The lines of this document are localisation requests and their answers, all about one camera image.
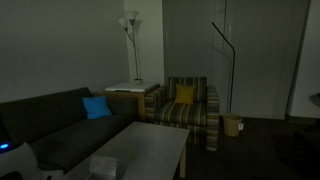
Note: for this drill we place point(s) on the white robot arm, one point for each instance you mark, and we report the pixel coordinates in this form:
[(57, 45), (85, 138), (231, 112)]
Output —
[(20, 160)]

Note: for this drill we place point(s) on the yellow cushion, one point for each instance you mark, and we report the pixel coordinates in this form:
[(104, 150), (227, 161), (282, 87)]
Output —
[(184, 94)]

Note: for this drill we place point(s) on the white top side table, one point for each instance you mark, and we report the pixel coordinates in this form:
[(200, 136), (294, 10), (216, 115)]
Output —
[(131, 87)]

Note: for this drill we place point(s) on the striped armchair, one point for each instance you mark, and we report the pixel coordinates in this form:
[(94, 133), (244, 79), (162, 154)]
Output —
[(183, 115)]

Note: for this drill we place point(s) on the white floor lamp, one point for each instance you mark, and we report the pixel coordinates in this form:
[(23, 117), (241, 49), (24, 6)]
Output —
[(135, 53)]

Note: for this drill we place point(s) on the blue cushion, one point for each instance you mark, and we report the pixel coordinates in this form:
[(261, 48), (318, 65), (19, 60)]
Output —
[(96, 107)]

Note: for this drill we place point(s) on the black floor lamp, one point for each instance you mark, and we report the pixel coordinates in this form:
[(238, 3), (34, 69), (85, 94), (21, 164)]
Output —
[(232, 66)]

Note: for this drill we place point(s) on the beige wastebasket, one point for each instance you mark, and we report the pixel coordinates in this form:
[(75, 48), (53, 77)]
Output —
[(231, 125)]

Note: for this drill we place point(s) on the printed paper sign card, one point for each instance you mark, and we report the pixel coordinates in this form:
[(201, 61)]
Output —
[(103, 165)]

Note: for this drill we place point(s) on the dark fabric sofa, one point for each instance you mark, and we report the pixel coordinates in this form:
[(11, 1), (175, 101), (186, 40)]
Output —
[(66, 133)]

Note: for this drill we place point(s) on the grey window blinds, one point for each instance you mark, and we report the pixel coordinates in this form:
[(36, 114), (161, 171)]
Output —
[(260, 60)]

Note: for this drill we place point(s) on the small white wall outlet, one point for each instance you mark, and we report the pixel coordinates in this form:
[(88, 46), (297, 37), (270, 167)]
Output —
[(240, 126)]

